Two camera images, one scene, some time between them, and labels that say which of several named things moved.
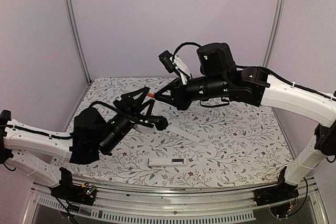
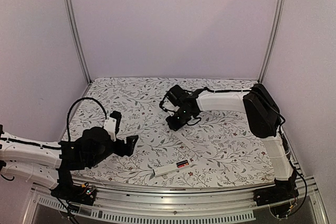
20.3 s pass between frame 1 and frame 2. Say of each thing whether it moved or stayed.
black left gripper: moved
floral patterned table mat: stayed
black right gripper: moved
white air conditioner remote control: moved
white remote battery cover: moved
